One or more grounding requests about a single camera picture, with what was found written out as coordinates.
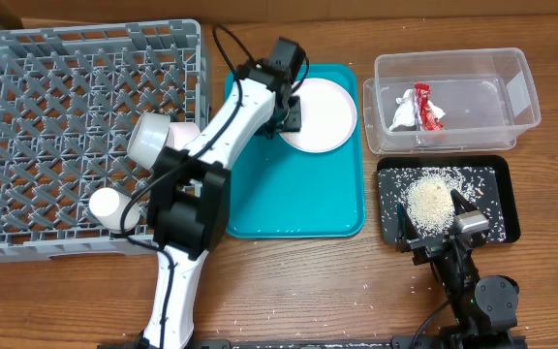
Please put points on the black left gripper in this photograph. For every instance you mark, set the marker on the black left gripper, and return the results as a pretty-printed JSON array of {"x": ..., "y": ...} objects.
[{"x": 294, "y": 123}]

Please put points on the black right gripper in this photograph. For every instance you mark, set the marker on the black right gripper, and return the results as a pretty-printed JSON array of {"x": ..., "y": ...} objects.
[{"x": 434, "y": 240}]

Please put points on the large white plate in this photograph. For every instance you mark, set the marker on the large white plate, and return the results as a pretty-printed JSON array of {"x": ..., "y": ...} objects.
[{"x": 328, "y": 117}]

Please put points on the red snack wrapper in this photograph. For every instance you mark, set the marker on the red snack wrapper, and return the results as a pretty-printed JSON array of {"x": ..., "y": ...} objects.
[{"x": 429, "y": 115}]

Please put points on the white tissue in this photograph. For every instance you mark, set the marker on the white tissue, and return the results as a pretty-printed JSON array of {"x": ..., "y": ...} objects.
[{"x": 404, "y": 118}]

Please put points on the small white plate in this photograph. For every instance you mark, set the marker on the small white plate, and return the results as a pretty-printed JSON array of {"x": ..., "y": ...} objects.
[{"x": 181, "y": 133}]

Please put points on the grey bowl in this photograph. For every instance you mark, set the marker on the grey bowl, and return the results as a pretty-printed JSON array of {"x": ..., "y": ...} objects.
[{"x": 148, "y": 138}]

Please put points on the white cup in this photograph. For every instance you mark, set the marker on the white cup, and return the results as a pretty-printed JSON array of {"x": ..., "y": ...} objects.
[{"x": 107, "y": 205}]

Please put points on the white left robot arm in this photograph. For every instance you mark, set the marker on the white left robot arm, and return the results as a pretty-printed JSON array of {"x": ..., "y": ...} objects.
[{"x": 189, "y": 199}]

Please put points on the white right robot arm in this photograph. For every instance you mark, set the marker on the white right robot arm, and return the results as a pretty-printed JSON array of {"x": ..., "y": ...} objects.
[{"x": 479, "y": 312}]

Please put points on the grey dishwasher rack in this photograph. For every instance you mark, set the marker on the grey dishwasher rack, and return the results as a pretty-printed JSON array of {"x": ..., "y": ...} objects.
[{"x": 69, "y": 100}]

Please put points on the pile of rice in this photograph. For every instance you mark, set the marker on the pile of rice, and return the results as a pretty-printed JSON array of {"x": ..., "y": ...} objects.
[{"x": 425, "y": 195}]

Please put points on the black tray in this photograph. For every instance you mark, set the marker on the black tray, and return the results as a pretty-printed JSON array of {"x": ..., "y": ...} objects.
[{"x": 498, "y": 163}]

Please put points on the teal plastic tray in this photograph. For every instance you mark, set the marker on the teal plastic tray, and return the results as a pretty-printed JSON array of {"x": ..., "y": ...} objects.
[{"x": 279, "y": 191}]

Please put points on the clear plastic bin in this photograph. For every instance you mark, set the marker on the clear plastic bin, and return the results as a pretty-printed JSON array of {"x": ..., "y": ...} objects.
[{"x": 487, "y": 96}]

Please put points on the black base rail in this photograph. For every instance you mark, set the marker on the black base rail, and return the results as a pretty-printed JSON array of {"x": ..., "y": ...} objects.
[{"x": 337, "y": 343}]

